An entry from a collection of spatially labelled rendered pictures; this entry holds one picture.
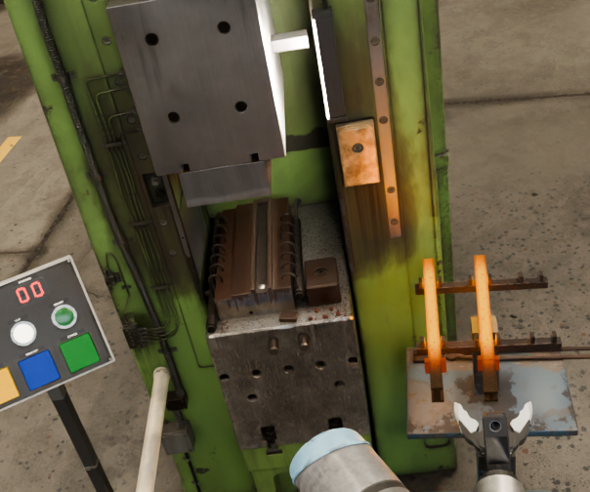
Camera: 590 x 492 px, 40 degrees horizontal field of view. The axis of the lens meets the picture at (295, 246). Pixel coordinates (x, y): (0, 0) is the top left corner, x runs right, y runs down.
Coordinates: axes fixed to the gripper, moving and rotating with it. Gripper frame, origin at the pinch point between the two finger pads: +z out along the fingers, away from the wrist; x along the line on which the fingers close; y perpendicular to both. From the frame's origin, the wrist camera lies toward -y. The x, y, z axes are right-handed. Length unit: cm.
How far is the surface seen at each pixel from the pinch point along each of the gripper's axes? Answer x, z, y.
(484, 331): -0.3, 19.4, -0.8
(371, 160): -25, 54, -27
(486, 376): -0.7, 5.3, -1.2
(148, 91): -68, 35, -59
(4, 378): -111, 5, -4
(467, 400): -4.9, 23.5, 26.4
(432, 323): -12.0, 22.5, -0.8
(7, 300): -110, 16, -18
